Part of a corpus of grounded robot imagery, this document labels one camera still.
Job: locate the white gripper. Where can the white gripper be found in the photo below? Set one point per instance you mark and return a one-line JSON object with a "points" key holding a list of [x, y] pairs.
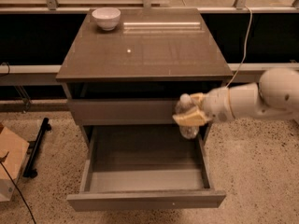
{"points": [[217, 104]]}

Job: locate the clear plastic water bottle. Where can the clear plastic water bottle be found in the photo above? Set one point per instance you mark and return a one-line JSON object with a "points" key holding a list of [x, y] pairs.
{"points": [[184, 104]]}

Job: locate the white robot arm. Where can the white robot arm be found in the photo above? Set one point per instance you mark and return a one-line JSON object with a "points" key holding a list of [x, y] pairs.
{"points": [[276, 96]]}

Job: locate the grey drawer cabinet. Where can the grey drawer cabinet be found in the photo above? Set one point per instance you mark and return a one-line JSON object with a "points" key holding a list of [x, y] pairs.
{"points": [[152, 54]]}

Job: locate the open grey middle drawer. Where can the open grey middle drawer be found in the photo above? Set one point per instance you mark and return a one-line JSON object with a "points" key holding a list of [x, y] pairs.
{"points": [[138, 167]]}

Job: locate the closed grey upper drawer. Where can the closed grey upper drawer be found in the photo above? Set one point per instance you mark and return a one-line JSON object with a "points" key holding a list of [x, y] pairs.
{"points": [[122, 112]]}

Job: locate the white ceramic bowl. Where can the white ceramic bowl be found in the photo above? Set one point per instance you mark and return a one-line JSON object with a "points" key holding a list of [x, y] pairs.
{"points": [[107, 18]]}

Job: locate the brown cardboard box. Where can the brown cardboard box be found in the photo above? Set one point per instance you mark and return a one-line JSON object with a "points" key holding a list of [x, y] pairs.
{"points": [[13, 150]]}

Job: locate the metal window rail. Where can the metal window rail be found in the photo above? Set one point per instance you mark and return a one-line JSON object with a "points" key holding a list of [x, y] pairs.
{"points": [[45, 75]]}

